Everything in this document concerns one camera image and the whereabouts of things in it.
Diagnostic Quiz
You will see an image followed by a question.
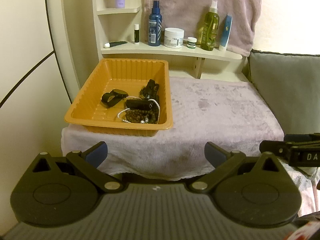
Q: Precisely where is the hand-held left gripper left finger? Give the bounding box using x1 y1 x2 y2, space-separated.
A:
30 141 127 193

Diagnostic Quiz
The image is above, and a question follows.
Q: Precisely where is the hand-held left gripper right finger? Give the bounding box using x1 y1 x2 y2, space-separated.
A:
189 142 284 192

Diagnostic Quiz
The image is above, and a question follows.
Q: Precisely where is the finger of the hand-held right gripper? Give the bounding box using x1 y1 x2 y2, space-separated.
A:
259 140 296 157
284 133 320 144

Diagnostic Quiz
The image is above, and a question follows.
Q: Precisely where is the white pearl necklace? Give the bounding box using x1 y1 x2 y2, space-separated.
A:
117 95 161 124

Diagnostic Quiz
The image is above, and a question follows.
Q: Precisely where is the brown bead necklace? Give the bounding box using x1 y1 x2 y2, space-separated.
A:
125 107 158 125

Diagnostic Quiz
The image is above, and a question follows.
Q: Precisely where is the black cuff bracelet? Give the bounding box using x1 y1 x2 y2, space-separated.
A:
101 89 127 109

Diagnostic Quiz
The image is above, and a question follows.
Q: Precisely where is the black cylinder case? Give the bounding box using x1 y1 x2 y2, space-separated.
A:
125 99 157 110

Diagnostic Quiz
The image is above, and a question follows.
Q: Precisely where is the orange plastic tray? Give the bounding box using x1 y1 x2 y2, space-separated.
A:
64 58 174 137

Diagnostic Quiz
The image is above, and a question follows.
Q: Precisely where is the pink patterned cloth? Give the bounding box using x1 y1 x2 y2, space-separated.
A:
285 165 320 218

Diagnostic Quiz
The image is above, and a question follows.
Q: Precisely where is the pink fluffy blanket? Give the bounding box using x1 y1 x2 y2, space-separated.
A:
61 76 285 181

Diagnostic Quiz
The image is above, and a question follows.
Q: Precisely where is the grey cushion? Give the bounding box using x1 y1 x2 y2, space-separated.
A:
244 49 320 143

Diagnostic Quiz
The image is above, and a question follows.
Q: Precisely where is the red white packet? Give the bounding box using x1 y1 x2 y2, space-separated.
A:
282 220 320 240

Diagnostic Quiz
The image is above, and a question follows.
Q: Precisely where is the cream wooden shelf unit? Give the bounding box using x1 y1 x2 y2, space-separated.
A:
60 0 243 80

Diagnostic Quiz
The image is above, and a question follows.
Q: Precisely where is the black tube with white cap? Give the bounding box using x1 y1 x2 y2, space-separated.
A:
104 41 128 48

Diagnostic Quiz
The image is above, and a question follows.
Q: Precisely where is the blue white tube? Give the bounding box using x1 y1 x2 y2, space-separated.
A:
219 14 233 52

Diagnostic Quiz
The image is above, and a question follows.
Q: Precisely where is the green spray bottle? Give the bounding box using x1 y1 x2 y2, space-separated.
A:
200 0 220 52

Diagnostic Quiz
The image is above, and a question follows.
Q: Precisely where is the white cream jar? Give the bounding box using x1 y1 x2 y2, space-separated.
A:
164 27 185 49

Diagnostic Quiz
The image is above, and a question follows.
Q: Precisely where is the blue spray bottle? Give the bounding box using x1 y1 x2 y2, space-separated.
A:
149 0 163 47

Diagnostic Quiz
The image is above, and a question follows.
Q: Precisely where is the hanging pink towel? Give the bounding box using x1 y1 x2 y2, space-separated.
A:
144 0 263 57

